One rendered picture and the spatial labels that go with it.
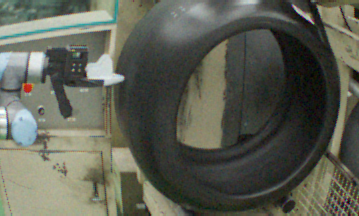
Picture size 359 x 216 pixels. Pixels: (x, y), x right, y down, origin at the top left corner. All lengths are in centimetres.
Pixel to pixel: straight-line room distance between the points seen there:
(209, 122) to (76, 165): 50
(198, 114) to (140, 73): 47
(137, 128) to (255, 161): 49
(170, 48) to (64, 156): 80
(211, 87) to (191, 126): 12
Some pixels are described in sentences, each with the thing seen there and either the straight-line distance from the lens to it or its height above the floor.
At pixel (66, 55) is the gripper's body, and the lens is 109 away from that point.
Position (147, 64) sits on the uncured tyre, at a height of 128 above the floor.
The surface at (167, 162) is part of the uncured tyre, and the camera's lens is 110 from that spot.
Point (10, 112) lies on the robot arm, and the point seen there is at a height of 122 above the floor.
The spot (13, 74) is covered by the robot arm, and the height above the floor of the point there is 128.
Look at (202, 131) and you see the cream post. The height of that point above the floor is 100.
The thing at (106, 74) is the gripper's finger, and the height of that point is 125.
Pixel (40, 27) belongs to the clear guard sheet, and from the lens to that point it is 163.
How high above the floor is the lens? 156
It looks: 19 degrees down
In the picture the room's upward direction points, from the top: 3 degrees clockwise
